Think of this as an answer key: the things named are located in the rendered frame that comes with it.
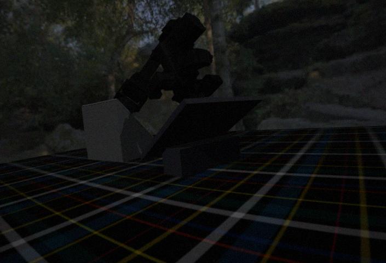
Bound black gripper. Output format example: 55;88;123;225
146;54;223;104

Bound dark grey switch panel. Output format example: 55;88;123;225
140;96;262;178

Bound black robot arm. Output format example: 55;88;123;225
114;12;213;113

